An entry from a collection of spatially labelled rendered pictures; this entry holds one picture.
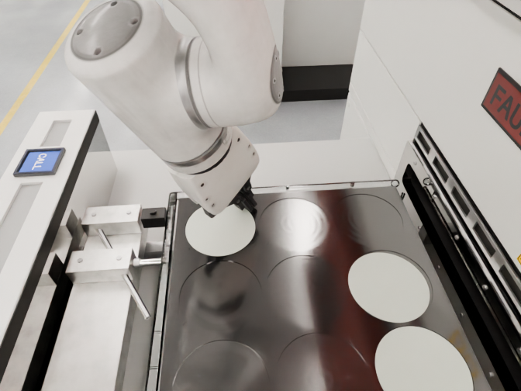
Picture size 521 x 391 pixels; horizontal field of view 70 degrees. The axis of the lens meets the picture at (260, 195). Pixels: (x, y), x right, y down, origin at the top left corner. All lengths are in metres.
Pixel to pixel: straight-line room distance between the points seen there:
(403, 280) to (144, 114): 0.37
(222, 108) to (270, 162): 0.47
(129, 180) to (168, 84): 0.48
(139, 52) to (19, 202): 0.35
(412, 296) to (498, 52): 0.30
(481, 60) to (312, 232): 0.30
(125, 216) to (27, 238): 0.13
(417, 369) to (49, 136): 0.61
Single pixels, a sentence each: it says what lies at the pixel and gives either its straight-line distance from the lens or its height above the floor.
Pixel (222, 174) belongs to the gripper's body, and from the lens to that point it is 0.44.
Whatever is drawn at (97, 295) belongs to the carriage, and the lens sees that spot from 0.55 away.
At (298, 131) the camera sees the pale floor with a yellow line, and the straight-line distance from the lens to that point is 2.25.
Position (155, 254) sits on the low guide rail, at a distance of 0.61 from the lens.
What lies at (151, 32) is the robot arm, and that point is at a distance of 0.30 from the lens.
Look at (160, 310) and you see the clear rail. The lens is 0.48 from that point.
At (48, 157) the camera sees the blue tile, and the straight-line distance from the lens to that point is 0.63.
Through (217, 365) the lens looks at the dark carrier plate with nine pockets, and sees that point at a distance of 0.45.
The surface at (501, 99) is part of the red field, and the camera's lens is 0.50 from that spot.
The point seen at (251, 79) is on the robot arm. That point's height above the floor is 1.18.
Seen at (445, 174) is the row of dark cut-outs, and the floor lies 0.96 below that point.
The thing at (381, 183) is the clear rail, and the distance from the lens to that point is 0.63.
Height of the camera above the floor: 1.32
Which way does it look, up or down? 46 degrees down
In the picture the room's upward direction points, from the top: straight up
